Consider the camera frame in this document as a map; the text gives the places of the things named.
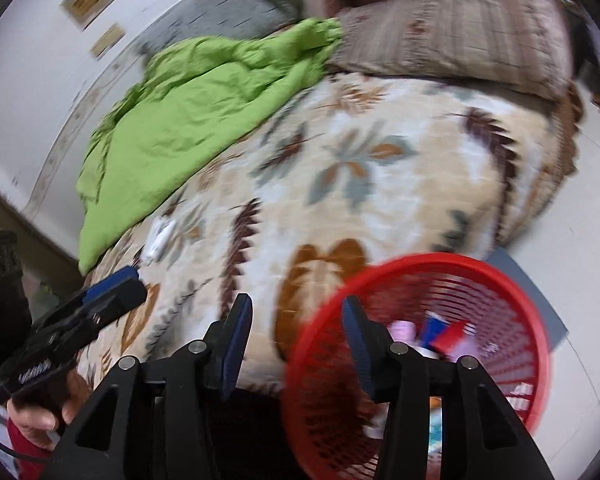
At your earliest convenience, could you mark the small wall sticker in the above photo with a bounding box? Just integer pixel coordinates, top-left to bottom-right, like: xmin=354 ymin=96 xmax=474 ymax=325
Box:
xmin=90 ymin=22 xmax=127 ymax=59

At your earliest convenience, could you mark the blue red packet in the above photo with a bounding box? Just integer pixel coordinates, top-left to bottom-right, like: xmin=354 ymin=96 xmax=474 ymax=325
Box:
xmin=420 ymin=311 xmax=478 ymax=357

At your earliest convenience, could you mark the grey floor mat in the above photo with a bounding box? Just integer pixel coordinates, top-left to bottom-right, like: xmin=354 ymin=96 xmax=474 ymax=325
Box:
xmin=487 ymin=247 xmax=568 ymax=346

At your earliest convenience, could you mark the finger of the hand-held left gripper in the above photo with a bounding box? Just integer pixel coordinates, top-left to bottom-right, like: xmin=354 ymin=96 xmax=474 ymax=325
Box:
xmin=87 ymin=281 xmax=148 ymax=332
xmin=82 ymin=266 xmax=140 ymax=307

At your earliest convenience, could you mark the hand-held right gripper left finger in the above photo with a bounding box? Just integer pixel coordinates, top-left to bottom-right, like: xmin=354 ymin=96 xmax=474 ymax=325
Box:
xmin=40 ymin=292 xmax=254 ymax=480

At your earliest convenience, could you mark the grey quilted pillow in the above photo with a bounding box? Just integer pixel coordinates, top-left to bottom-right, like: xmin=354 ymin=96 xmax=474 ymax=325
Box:
xmin=137 ymin=0 xmax=306 ymax=56

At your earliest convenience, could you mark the green blanket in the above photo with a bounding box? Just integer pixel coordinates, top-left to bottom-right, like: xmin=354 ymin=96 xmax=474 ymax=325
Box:
xmin=76 ymin=17 xmax=343 ymax=276

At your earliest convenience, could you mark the person's left hand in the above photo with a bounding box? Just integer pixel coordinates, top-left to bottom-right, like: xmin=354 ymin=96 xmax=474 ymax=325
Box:
xmin=7 ymin=372 xmax=88 ymax=451

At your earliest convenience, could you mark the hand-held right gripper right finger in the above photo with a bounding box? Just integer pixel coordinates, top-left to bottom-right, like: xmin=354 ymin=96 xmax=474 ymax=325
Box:
xmin=341 ymin=295 xmax=556 ymax=480

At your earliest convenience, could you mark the floral fleece blanket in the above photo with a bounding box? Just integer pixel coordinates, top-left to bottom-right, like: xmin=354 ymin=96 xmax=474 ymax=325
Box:
xmin=82 ymin=72 xmax=583 ymax=396

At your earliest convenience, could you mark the person's left forearm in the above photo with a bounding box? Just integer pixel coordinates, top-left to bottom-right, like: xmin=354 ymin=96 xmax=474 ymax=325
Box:
xmin=5 ymin=420 xmax=56 ymax=480

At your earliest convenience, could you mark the pale pink wrapper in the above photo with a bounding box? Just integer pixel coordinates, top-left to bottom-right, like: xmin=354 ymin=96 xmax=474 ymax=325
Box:
xmin=387 ymin=321 xmax=417 ymax=347

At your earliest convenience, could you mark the striped brown pillow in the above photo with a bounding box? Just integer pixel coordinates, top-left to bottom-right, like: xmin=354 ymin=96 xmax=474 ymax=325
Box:
xmin=325 ymin=0 xmax=576 ymax=103

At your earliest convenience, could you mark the red mesh basket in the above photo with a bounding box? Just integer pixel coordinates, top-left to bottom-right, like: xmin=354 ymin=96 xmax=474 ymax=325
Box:
xmin=282 ymin=253 xmax=551 ymax=480

